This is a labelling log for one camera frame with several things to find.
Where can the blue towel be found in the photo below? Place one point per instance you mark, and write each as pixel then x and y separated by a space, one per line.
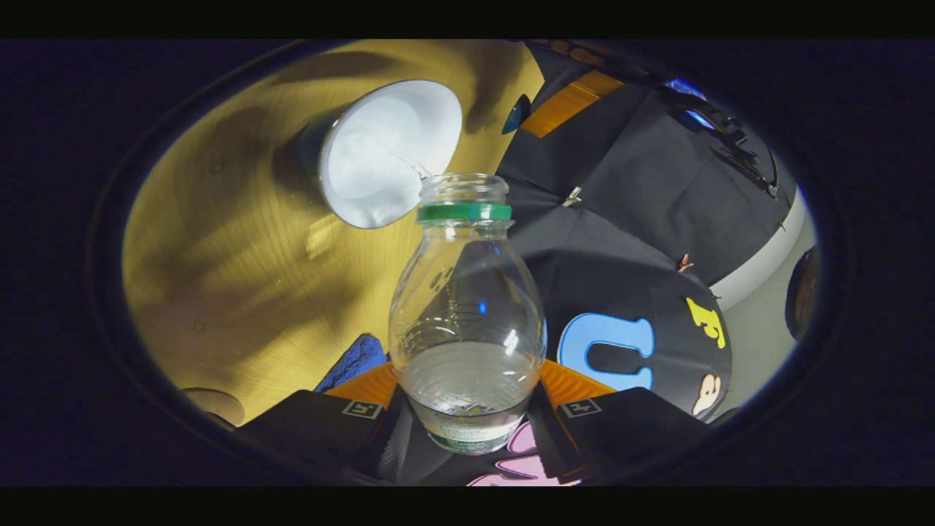
pixel 354 363

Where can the black backdrop cloth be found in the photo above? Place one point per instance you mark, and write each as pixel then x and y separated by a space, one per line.
pixel 621 219

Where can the clear plastic water bottle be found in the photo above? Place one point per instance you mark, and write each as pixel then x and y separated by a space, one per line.
pixel 467 292

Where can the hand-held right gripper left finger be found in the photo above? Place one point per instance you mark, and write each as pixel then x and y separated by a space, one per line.
pixel 391 446

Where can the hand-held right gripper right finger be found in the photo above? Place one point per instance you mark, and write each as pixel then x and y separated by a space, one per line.
pixel 544 438

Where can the dark round object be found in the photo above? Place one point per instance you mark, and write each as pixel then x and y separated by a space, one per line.
pixel 803 292

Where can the round brown coaster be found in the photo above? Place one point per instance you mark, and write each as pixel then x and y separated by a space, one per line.
pixel 215 406

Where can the blue teacup with white inside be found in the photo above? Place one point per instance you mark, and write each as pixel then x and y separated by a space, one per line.
pixel 387 146

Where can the silver metal clip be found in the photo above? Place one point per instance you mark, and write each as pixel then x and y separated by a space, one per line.
pixel 572 196

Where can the copper clip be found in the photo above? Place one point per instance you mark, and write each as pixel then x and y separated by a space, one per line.
pixel 684 263

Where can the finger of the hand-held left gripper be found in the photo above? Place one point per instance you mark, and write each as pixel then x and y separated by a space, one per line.
pixel 573 102
pixel 577 52

